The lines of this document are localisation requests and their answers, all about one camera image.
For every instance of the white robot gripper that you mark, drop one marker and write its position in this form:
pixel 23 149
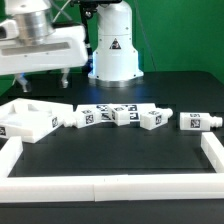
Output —
pixel 30 43

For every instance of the white square table top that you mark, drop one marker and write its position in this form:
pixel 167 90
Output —
pixel 31 119

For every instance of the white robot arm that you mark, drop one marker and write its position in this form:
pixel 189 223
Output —
pixel 115 61

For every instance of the paper sheet with AprilTags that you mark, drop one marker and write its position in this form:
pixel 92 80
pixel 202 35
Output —
pixel 134 109

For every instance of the white U-shaped obstacle fence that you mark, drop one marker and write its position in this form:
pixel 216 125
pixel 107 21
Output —
pixel 115 187

